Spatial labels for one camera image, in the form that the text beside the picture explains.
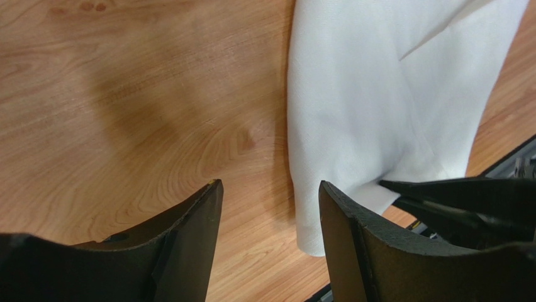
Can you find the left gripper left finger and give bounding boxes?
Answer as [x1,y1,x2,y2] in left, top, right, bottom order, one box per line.
[1,179,223,301]

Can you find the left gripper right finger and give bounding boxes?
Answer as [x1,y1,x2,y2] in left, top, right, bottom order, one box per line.
[319,181,535,301]

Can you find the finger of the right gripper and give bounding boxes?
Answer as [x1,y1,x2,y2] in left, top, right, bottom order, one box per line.
[379,177,535,247]

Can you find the white cloth napkin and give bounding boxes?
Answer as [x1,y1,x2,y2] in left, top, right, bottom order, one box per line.
[288,1,528,257]

